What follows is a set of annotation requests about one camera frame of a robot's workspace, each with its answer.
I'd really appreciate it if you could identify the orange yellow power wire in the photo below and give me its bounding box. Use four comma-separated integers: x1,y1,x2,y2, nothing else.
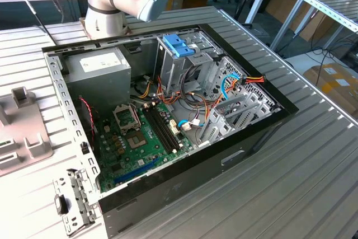
223,74,266,102

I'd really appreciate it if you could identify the metal disk bay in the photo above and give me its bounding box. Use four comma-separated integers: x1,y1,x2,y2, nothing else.
195,55,280,147

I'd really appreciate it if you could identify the black RAM slot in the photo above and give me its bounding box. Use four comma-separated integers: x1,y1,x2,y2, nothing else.
154,104,181,150
152,105,177,152
148,106,175,153
145,106,172,155

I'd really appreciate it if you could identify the metal optical drive cage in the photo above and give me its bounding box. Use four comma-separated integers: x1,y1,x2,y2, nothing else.
153,30,224,97

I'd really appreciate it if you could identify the blue plastic drive latch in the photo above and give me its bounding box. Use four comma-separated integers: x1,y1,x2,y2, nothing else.
162,34,195,58

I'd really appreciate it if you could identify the CPU socket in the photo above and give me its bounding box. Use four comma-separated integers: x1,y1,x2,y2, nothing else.
124,131,148,152

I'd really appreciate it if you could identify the metal socket cover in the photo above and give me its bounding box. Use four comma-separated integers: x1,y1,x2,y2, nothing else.
112,104,140,132

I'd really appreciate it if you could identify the black open PC case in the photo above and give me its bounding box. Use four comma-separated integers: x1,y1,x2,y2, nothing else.
41,22,300,239

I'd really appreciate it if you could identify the blue expansion slot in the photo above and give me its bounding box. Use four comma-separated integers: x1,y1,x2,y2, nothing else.
112,157,161,184

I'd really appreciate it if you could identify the green motherboard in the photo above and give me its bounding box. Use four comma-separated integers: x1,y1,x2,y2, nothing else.
96,101,196,194

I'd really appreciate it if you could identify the grey power supply unit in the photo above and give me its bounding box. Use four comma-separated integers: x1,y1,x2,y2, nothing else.
63,46,132,116

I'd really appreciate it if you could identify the black case fan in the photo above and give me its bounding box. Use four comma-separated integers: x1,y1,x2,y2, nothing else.
75,97,98,153

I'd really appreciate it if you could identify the grey parts rack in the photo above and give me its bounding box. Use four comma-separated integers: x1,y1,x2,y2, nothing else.
0,86,54,177

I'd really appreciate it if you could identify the yellow brown cardboard box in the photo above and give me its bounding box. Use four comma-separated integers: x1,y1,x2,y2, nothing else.
303,64,358,116

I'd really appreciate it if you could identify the aluminium slat table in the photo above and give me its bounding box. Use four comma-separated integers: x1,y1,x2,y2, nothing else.
270,0,358,52

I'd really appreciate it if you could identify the coloured supply wire bundle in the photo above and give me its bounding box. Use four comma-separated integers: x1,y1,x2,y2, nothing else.
130,75,224,128

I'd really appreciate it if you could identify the blue wire white connector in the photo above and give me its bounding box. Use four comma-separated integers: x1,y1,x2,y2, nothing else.
176,120,202,133

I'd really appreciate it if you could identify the blue data wire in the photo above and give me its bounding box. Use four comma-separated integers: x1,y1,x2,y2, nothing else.
220,73,242,100

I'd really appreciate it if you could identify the red black fan wire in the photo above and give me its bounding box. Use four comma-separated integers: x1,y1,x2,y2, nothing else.
78,96,100,139

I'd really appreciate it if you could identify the metal card retention bracket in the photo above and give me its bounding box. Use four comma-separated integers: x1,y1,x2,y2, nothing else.
52,168,102,237

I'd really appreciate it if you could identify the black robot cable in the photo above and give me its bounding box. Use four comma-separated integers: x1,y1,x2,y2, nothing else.
8,0,64,46

